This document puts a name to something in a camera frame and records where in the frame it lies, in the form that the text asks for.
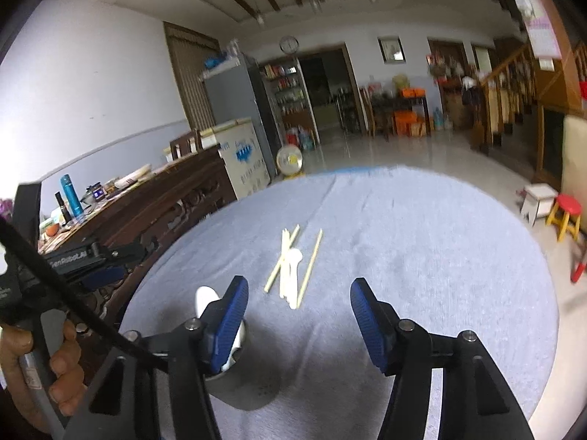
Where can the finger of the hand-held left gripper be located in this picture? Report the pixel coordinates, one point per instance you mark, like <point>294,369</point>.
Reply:
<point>106,277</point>
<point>121,252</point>

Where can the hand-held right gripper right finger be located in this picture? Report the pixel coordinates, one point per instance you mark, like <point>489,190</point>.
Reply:
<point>364,321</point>

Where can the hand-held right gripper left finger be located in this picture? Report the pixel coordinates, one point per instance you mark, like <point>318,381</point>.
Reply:
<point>229,321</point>

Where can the white plastic spoon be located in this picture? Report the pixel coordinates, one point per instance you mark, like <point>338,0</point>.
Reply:
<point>286,279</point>
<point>296,259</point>
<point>205,300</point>

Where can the metal utensil cup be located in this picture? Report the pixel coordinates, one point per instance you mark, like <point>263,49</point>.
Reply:
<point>231,371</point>

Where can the wooden chopstick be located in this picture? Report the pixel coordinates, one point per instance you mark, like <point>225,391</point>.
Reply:
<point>284,243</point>
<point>282,259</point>
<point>310,268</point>

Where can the person's left hand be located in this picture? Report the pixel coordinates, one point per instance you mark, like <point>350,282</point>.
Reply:
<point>69,366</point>

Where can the orange fruit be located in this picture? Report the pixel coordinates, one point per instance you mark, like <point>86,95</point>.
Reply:
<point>51,228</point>

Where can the glass jar with dark lid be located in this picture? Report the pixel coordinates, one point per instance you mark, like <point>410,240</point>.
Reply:
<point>97,193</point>

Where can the dark bottle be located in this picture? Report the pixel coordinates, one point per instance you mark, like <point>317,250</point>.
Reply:
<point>63,208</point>

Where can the blue thermos bottle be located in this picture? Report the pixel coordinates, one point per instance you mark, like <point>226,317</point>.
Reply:
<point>72,197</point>

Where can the carved wooden sideboard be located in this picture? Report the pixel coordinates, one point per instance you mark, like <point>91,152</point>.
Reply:
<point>183,192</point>

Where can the light blue table cloth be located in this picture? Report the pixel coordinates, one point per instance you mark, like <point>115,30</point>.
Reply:
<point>412,238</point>

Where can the wooden chair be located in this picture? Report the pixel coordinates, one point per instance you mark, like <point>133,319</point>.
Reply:
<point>185,144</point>

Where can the white chest freezer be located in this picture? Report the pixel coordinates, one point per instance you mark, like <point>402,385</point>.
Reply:
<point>243,156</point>

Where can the floor fan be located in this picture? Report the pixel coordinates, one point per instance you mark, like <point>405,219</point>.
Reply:
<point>290,160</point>

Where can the grey refrigerator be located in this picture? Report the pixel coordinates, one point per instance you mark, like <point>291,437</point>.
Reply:
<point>229,96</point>

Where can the brown wooden door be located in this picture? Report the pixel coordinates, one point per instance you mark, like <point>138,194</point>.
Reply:
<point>188,73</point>

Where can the orange crates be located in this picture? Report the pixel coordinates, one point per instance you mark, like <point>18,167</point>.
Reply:
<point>408,123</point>

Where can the blue item on refrigerator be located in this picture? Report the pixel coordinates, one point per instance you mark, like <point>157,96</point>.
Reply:
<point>216,60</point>

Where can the blue water jug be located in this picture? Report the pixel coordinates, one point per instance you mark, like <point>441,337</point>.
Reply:
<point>440,120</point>

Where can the small white stool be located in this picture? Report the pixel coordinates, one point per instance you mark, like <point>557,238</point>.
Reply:
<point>541,195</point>

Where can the wooden side table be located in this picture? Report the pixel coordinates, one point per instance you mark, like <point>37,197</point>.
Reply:
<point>422,101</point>

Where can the shelf with goods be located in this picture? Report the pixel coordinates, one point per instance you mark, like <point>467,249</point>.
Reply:
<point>286,91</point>

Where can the red-topped yellow stool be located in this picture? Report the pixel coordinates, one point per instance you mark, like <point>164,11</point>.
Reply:
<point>567,204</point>

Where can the wooden staircase railing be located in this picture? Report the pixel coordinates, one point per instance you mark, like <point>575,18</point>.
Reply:
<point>509,87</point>

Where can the dark wooden door frame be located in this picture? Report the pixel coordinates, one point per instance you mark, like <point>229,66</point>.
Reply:
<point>351,96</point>

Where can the round wall clock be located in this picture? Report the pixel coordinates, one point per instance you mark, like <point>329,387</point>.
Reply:
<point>289,44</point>

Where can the framed wall picture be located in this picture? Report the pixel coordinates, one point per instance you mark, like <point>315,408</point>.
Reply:
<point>391,50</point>

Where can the wall calendar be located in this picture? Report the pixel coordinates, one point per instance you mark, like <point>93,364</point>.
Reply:
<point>541,27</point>

